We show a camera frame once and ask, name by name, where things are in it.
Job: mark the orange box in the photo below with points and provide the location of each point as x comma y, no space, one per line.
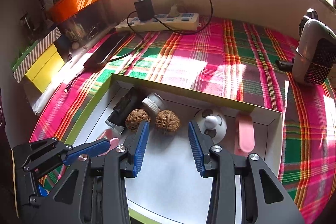
64,9

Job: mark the small white ribbed jar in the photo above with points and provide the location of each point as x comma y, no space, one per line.
154,103

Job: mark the black charger adapter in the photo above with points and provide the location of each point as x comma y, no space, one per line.
144,10

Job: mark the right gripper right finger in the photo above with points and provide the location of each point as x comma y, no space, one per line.
244,189

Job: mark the white plug in strip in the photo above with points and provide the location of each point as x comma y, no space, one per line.
173,12

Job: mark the brown walnut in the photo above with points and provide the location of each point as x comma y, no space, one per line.
135,117
167,122

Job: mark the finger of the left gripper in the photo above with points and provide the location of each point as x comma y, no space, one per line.
43,156

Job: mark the pink clip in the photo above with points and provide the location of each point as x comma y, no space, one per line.
108,135
244,135

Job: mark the striped gift box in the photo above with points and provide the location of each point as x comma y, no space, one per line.
32,53

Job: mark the green white cardboard box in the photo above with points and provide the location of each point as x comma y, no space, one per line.
168,188

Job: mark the yellow box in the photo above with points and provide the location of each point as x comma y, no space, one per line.
44,68

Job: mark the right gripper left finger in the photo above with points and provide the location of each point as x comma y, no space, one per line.
92,190

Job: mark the plaid pink green cloth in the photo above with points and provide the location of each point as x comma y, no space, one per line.
235,60

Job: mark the black smartphone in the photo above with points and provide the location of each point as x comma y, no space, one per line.
104,53

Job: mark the white round face toy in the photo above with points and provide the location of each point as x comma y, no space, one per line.
212,122

